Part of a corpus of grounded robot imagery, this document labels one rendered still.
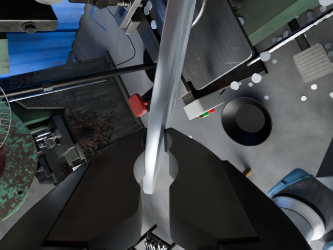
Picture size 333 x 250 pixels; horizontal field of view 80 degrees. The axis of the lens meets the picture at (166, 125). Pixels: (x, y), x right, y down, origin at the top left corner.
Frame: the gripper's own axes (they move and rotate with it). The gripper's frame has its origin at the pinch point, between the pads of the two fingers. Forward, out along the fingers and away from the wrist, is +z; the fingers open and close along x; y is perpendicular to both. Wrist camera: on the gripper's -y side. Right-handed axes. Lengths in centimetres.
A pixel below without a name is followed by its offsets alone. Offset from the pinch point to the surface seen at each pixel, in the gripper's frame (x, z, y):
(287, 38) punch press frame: 49, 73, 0
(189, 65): 5.9, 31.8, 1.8
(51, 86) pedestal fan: -57, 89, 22
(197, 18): 6.9, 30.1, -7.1
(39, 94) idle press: -96, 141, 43
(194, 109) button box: 10, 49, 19
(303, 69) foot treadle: 56, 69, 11
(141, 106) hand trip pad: -6, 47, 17
